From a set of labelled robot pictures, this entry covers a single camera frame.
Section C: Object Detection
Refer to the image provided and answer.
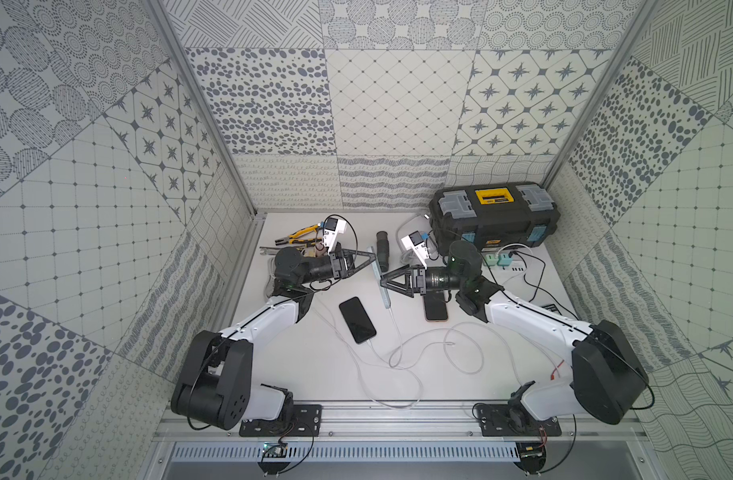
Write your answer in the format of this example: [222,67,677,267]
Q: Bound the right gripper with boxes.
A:
[380,263,464,299]

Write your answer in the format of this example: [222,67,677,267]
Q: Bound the pink case phone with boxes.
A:
[423,292,448,322]

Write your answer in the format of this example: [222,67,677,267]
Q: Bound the blue black phone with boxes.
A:
[338,297,377,344]

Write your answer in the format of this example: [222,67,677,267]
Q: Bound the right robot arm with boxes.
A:
[380,240,649,433]

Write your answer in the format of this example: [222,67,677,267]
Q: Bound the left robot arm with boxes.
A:
[170,246,376,434]

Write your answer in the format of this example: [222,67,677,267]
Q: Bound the black ribbed cylinder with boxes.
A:
[376,231,390,273]

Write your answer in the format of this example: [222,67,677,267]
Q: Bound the yellow black pliers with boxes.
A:
[274,224,322,246]

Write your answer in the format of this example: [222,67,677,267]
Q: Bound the white power strip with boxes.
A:
[484,253,527,278]

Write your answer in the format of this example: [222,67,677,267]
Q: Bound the black deli toolbox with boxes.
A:
[428,182,560,255]

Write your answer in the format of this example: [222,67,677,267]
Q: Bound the grey power strip cord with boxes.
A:
[395,212,433,241]

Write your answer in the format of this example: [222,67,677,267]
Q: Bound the black charging cable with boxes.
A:
[503,242,577,319]

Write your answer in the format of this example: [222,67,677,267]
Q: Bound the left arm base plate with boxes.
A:
[240,403,324,438]

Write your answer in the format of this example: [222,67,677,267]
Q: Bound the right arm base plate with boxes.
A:
[472,402,562,437]

